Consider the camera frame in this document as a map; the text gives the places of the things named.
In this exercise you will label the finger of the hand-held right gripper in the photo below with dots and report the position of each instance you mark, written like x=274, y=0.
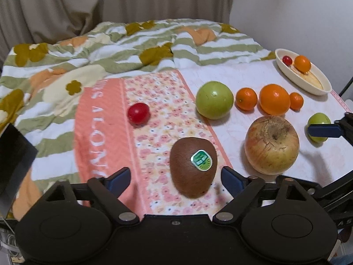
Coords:
x=322, y=130
x=340, y=189

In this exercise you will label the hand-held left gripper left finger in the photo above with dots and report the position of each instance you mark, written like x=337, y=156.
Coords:
x=121, y=178

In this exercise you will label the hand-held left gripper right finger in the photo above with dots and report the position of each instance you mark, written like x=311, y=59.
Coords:
x=230, y=179

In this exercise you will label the small green fruit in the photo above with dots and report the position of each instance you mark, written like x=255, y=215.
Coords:
x=319, y=118

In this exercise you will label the small mandarin orange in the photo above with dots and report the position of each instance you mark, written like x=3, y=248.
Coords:
x=297, y=101

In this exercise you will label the brown kiwi with green sticker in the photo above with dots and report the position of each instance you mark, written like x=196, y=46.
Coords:
x=190, y=171

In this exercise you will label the white oval bowl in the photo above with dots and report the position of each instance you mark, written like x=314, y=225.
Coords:
x=314, y=84

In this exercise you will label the yellow red apple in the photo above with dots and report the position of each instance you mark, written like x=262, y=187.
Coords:
x=271, y=145

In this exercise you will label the large orange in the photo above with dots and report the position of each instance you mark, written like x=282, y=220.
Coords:
x=274, y=99

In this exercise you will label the red cherry tomato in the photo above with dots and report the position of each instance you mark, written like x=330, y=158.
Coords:
x=287, y=60
x=138, y=113

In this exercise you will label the large green round fruit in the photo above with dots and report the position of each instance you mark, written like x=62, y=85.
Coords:
x=214, y=100

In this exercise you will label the pink floral cloth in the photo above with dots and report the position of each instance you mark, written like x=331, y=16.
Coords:
x=104, y=132

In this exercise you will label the black box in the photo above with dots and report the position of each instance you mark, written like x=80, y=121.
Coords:
x=13, y=165

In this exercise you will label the green striped floral blanket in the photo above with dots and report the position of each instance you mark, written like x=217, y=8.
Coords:
x=82, y=60

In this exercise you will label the clear container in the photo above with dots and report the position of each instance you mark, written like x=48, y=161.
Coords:
x=5, y=240

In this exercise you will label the beige curtain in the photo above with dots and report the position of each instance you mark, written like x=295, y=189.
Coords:
x=82, y=2

